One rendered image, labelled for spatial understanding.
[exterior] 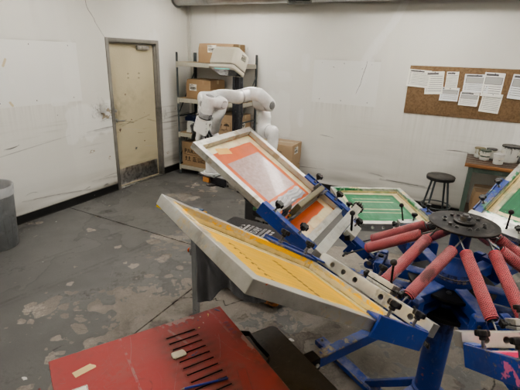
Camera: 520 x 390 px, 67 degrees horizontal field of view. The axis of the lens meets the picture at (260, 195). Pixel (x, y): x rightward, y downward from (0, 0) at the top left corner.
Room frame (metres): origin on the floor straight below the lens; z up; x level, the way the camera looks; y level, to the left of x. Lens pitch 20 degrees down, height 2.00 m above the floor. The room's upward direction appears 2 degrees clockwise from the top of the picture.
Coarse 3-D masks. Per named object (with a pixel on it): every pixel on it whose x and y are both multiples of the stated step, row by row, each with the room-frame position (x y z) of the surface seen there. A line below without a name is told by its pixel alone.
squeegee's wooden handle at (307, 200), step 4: (320, 188) 2.11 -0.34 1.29; (324, 188) 2.14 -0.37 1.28; (312, 192) 2.03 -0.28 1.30; (316, 192) 2.05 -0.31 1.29; (320, 192) 2.09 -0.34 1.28; (308, 196) 1.96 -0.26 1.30; (312, 196) 1.98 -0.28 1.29; (316, 196) 2.08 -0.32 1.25; (304, 200) 1.90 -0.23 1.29; (308, 200) 1.92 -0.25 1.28; (296, 204) 1.84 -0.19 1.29; (300, 204) 1.85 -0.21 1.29; (304, 204) 1.87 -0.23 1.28; (292, 208) 1.85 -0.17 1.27; (296, 208) 1.84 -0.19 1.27; (300, 208) 1.83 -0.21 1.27; (292, 212) 1.85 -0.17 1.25; (296, 212) 1.84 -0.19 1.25
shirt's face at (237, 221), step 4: (228, 220) 2.40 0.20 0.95; (232, 220) 2.40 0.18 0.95; (236, 220) 2.40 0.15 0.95; (240, 220) 2.41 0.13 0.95; (244, 220) 2.41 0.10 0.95; (248, 220) 2.41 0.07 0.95; (236, 224) 2.33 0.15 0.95; (240, 224) 2.33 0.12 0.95; (252, 224) 2.34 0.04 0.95; (256, 224) 2.34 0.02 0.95; (260, 224) 2.34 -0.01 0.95; (264, 224) 2.34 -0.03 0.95; (268, 224) 2.35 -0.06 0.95; (268, 228) 2.29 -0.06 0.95; (272, 228) 2.29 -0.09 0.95; (276, 232) 2.23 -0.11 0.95; (272, 236) 2.18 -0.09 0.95; (276, 236) 2.18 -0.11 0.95; (280, 236) 2.18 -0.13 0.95; (284, 240) 2.13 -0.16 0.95
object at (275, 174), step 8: (248, 144) 2.36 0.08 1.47; (240, 152) 2.22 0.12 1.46; (248, 152) 2.27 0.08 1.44; (256, 152) 2.32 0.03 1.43; (248, 160) 2.19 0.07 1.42; (256, 160) 2.23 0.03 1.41; (264, 160) 2.28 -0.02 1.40; (256, 168) 2.15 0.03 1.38; (264, 168) 2.20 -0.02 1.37; (272, 168) 2.25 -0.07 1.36; (280, 168) 2.30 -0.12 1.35; (272, 176) 2.16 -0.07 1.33; (280, 176) 2.21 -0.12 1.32; (288, 176) 2.26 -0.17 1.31; (280, 184) 2.13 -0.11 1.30; (288, 184) 2.18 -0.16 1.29; (296, 184) 2.23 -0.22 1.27; (296, 200) 2.07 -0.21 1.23; (312, 208) 2.08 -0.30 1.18; (320, 208) 2.13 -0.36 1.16; (312, 216) 2.00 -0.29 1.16
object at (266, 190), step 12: (216, 156) 2.04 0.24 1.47; (228, 156) 2.11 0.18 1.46; (240, 156) 2.18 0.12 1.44; (228, 168) 2.00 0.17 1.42; (240, 168) 2.06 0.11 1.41; (252, 168) 2.13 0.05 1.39; (252, 180) 2.02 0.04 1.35; (264, 180) 2.08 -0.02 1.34; (264, 192) 1.97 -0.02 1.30; (276, 192) 2.04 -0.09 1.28; (300, 216) 1.95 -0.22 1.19
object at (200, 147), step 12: (228, 132) 2.28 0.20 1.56; (240, 132) 2.36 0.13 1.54; (252, 132) 2.45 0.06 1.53; (192, 144) 1.99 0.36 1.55; (204, 144) 2.03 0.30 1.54; (216, 144) 2.14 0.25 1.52; (264, 144) 2.41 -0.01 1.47; (204, 156) 1.96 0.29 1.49; (276, 156) 2.37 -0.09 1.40; (216, 168) 1.92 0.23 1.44; (288, 168) 2.33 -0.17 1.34; (228, 180) 1.89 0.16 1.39; (240, 180) 1.89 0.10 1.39; (300, 180) 2.29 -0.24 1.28; (240, 192) 1.86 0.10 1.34; (252, 192) 1.85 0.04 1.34; (336, 216) 2.07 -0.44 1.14; (324, 228) 1.89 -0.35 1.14; (312, 240) 1.74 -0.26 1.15
